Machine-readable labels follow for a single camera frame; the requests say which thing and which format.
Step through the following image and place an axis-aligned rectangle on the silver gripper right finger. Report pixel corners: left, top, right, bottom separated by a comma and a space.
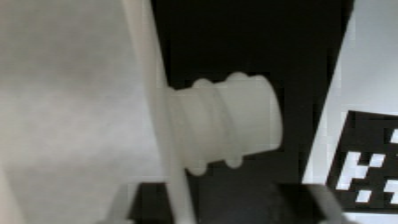
278, 184, 345, 224

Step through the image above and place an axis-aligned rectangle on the white cabinet body box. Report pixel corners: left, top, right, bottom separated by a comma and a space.
0, 0, 196, 224

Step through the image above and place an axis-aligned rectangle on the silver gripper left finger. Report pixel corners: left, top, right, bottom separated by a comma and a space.
96, 182, 180, 224

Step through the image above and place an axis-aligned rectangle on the white door panel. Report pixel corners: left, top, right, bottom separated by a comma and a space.
301, 0, 398, 224

